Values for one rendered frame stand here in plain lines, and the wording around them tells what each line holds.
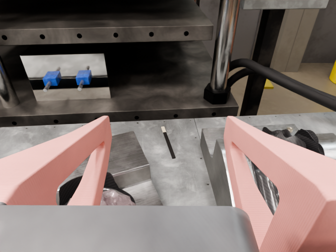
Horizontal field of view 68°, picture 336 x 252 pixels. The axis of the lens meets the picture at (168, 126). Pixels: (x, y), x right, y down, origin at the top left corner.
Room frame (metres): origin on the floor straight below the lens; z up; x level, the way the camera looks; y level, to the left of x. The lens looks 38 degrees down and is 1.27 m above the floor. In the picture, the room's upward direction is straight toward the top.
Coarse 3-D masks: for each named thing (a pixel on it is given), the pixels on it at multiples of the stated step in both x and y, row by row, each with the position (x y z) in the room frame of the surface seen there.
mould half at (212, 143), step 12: (204, 132) 0.51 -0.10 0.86; (216, 132) 0.51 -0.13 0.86; (204, 144) 0.48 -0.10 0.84; (216, 144) 0.39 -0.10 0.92; (324, 144) 0.38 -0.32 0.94; (204, 156) 0.46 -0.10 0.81; (216, 156) 0.38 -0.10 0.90; (216, 168) 0.37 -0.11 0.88; (216, 180) 0.35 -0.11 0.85; (228, 180) 0.30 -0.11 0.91; (216, 192) 0.34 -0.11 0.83; (228, 192) 0.29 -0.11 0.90; (228, 204) 0.28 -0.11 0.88
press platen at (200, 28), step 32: (0, 0) 1.19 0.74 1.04; (32, 0) 1.20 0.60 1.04; (64, 0) 1.20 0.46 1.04; (96, 0) 1.21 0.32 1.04; (128, 0) 1.21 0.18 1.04; (160, 0) 1.21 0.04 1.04; (192, 0) 1.22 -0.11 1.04; (0, 32) 0.78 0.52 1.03; (32, 32) 0.79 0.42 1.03; (64, 32) 0.80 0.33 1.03; (96, 32) 0.81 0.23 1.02; (128, 32) 0.82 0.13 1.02; (160, 32) 0.83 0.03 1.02; (192, 32) 0.84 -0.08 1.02
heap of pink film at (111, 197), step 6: (102, 192) 0.29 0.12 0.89; (108, 192) 0.29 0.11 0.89; (114, 192) 0.29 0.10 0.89; (102, 198) 0.27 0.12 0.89; (108, 198) 0.27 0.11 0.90; (114, 198) 0.27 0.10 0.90; (120, 198) 0.27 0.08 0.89; (126, 198) 0.28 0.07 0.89; (102, 204) 0.26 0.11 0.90; (108, 204) 0.26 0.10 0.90; (114, 204) 0.26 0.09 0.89; (120, 204) 0.26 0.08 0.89; (126, 204) 0.27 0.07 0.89; (132, 204) 0.27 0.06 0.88
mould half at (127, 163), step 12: (132, 132) 0.44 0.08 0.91; (120, 144) 0.40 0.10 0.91; (132, 144) 0.40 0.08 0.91; (120, 156) 0.37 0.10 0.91; (132, 156) 0.37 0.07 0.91; (144, 156) 0.37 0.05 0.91; (84, 168) 0.33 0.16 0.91; (108, 168) 0.33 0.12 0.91; (120, 168) 0.33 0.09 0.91; (132, 168) 0.33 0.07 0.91; (144, 168) 0.34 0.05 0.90; (120, 180) 0.32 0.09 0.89; (132, 180) 0.32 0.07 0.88; (144, 180) 0.33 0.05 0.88; (132, 192) 0.30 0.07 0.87; (144, 192) 0.30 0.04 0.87; (156, 192) 0.31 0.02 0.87; (144, 204) 0.28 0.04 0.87; (156, 204) 0.28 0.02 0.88
